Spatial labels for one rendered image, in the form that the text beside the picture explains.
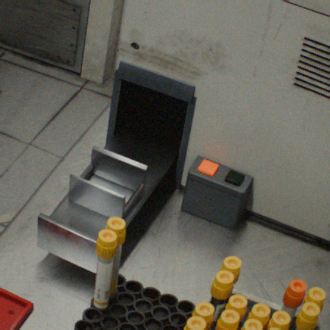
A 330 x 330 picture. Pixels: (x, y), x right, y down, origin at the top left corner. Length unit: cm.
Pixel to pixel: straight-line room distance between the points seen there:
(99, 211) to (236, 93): 17
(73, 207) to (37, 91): 171
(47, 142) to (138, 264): 153
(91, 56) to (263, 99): 173
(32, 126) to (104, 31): 33
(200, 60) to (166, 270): 20
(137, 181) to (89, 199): 5
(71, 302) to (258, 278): 19
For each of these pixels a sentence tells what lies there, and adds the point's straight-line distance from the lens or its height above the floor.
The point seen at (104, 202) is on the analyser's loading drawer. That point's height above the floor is 93.
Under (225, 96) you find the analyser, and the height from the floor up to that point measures 100.
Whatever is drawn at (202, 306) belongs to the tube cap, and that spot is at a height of 99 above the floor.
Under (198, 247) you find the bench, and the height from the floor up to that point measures 88.
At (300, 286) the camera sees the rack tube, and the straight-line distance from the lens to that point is 72.
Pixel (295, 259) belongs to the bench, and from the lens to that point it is 90.
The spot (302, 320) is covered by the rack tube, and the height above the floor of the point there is 98.
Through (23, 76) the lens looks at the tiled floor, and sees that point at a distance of 261.
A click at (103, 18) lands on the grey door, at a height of 23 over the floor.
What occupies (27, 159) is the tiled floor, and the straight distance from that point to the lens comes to 231.
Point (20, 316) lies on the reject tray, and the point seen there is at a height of 88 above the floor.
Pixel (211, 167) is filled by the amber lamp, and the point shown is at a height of 93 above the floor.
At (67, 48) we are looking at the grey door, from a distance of 258.
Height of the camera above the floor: 150
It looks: 40 degrees down
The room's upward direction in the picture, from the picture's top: 10 degrees clockwise
